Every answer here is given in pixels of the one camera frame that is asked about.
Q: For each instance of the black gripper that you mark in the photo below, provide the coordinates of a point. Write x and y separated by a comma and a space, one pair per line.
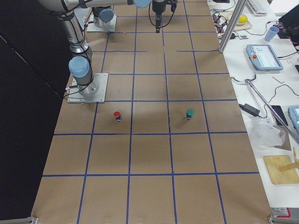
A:
158, 7

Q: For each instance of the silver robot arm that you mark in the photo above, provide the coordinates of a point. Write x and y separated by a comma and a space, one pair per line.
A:
102, 16
80, 65

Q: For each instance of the yellow lemon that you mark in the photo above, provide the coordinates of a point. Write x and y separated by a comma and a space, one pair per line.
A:
242, 20

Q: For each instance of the metal crutch pole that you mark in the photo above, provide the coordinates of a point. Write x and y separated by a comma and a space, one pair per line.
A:
249, 81

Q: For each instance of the blue teach pendant tablet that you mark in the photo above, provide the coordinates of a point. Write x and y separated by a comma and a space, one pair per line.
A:
263, 57

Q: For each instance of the blue plastic cup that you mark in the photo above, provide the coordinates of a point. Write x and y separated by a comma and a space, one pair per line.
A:
271, 33

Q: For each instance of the black power adapter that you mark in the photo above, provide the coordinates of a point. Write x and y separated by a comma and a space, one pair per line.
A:
250, 110

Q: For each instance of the black smartphone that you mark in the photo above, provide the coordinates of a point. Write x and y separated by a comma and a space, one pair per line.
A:
280, 113

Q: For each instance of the clear plastic bag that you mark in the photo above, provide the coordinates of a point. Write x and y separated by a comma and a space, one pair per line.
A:
263, 134

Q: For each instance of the wooden cutting board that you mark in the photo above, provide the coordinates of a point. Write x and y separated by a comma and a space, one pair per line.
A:
281, 169

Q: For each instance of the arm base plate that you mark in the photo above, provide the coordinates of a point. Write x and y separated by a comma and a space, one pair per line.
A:
109, 28
94, 92

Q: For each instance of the aluminium frame post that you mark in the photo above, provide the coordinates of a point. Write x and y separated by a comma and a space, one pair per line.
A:
240, 5

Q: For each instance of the red push button switch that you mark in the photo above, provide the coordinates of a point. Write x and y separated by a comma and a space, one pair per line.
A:
117, 116

